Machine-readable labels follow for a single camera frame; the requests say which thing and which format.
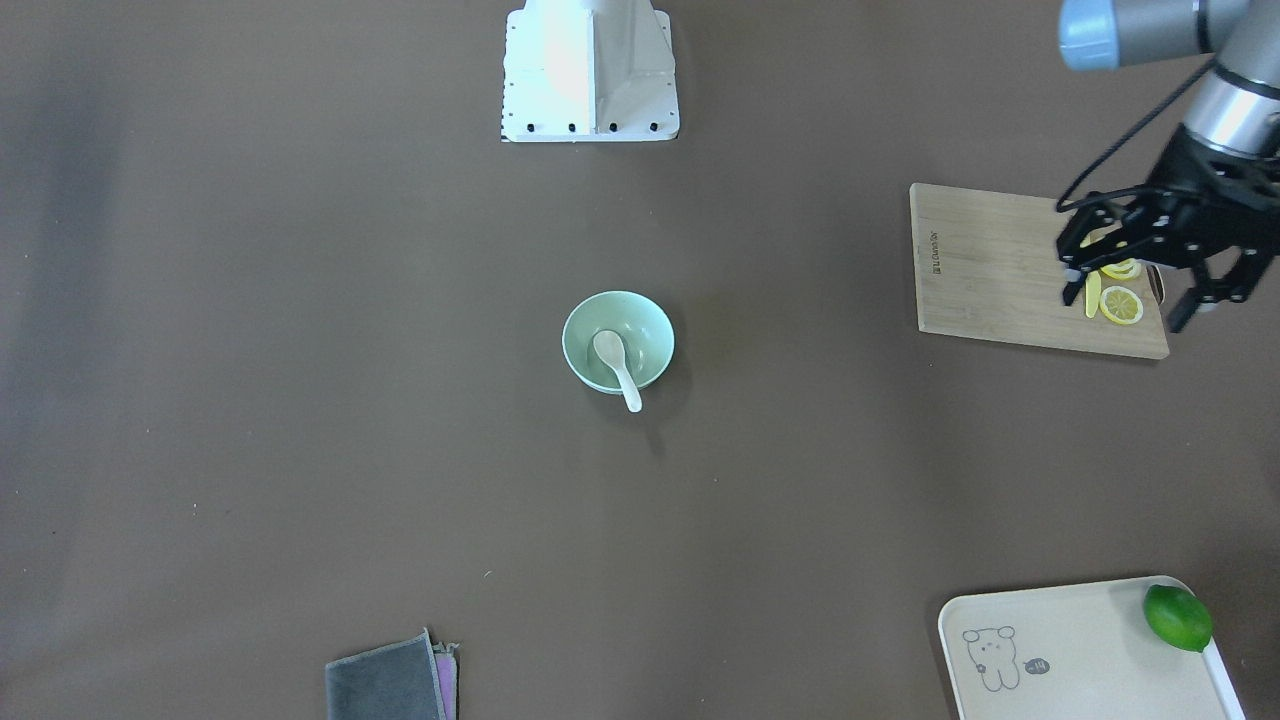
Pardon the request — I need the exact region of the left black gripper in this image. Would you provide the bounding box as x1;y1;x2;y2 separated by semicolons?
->
1055;128;1277;334

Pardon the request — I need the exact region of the light green bowl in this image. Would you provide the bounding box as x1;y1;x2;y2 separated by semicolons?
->
561;290;675;396

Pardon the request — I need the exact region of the white ceramic spoon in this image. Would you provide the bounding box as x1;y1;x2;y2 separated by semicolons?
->
591;329;643;413

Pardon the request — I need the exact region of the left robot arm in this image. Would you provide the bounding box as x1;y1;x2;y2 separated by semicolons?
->
1055;1;1279;333

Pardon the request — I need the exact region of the lemon slice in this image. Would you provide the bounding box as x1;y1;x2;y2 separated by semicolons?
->
1098;286;1146;325
1100;258;1144;281

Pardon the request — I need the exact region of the yellow plastic knife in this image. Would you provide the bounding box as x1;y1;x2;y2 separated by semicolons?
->
1080;228;1105;319

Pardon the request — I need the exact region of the bamboo cutting board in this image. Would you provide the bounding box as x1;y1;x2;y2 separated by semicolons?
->
909;183;1170;360

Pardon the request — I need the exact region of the green lime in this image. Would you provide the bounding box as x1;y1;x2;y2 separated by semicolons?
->
1142;584;1213;653

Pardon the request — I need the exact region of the cream rabbit tray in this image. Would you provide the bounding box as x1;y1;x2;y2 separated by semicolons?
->
937;575;1244;719

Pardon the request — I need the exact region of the grey folded cloth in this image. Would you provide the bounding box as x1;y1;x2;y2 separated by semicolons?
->
325;628;460;719

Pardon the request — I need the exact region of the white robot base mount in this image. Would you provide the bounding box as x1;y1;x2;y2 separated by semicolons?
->
500;1;681;143

